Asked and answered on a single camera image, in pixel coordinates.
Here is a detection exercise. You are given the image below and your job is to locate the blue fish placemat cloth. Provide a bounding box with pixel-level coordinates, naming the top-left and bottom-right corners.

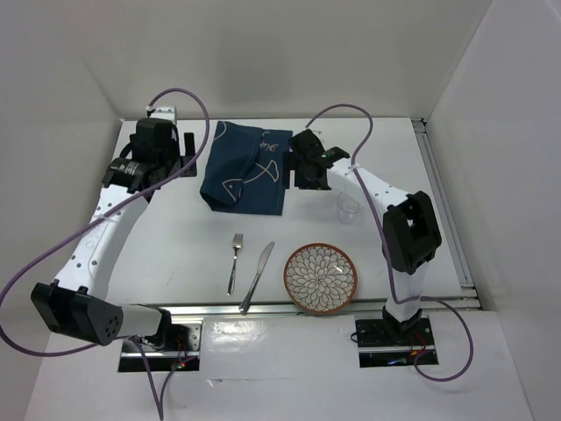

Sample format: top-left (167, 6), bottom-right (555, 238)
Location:
top-left (200, 121), bottom-right (293, 216)

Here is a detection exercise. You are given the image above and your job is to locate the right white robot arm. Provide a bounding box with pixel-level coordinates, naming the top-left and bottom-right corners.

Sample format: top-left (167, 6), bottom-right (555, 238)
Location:
top-left (285, 129), bottom-right (442, 344)

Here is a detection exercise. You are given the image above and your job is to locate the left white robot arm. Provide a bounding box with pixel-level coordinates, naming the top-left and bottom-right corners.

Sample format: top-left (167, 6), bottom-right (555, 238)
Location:
top-left (31, 108), bottom-right (194, 350)

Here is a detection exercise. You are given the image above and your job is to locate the clear plastic cup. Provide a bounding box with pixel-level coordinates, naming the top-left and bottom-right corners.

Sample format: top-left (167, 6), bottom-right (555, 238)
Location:
top-left (337, 192), bottom-right (363, 225)

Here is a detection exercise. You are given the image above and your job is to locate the silver fork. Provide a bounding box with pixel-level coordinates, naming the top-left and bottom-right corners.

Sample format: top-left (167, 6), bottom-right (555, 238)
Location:
top-left (227, 233), bottom-right (243, 296)

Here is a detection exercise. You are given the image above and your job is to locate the silver table knife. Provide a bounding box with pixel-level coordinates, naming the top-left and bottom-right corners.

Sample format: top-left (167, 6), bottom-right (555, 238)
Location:
top-left (238, 241), bottom-right (275, 314)

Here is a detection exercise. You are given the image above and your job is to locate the floral patterned ceramic plate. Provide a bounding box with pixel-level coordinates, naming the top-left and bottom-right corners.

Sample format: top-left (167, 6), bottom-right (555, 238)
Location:
top-left (283, 243), bottom-right (358, 315)

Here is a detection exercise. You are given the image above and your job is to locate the front aluminium rail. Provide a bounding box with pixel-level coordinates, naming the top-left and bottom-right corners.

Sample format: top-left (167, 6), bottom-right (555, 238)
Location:
top-left (160, 295), bottom-right (482, 318)

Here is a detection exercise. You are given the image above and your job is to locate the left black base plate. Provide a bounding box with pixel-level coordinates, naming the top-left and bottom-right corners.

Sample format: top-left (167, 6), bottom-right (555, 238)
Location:
top-left (117, 322), bottom-right (202, 373)

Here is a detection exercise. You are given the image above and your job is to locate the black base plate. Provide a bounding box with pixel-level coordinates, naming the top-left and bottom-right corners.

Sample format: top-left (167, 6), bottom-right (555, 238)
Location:
top-left (350, 318), bottom-right (438, 368)
top-left (117, 322), bottom-right (202, 373)

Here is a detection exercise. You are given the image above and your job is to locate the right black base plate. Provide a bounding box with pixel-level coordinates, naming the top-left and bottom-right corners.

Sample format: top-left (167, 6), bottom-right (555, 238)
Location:
top-left (350, 318), bottom-right (438, 368)

